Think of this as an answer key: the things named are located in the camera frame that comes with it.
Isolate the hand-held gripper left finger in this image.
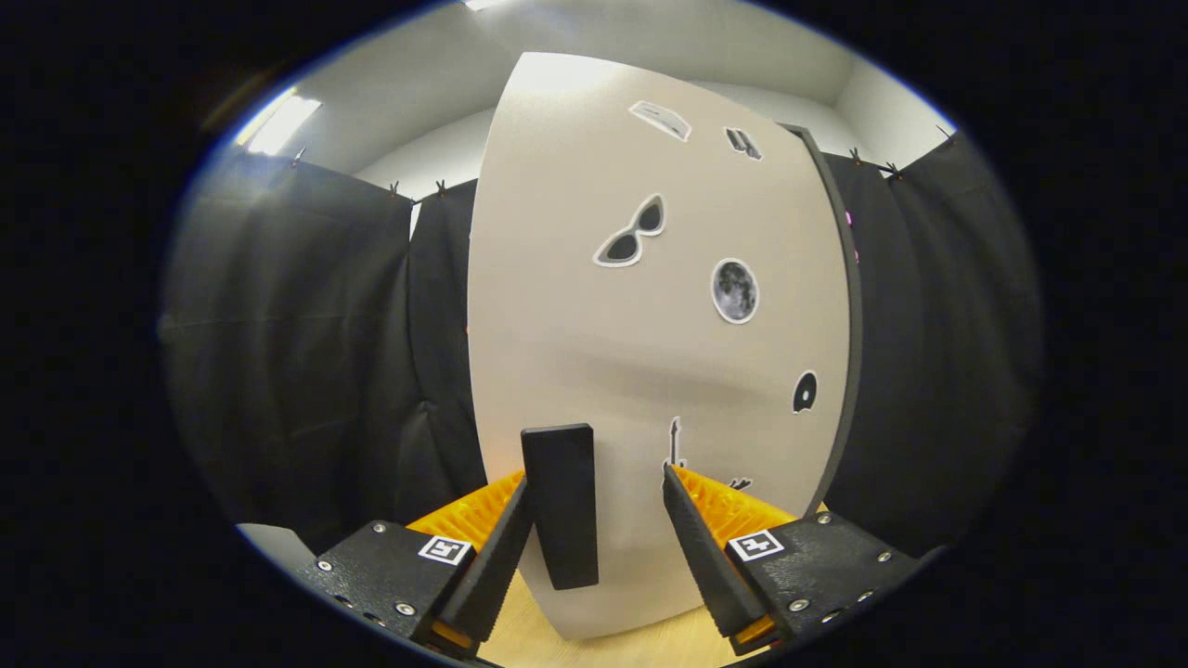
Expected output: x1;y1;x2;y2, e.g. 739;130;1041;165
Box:
296;471;537;662

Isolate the beige shoe cabinet door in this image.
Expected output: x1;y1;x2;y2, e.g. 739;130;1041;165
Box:
466;50;854;642

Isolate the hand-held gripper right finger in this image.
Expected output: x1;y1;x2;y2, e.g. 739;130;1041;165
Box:
661;462;925;656

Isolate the black backdrop cloth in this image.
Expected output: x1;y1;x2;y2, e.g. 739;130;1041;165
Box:
157;130;1046;559

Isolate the black door handle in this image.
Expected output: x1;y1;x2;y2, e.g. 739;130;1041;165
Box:
519;422;601;592

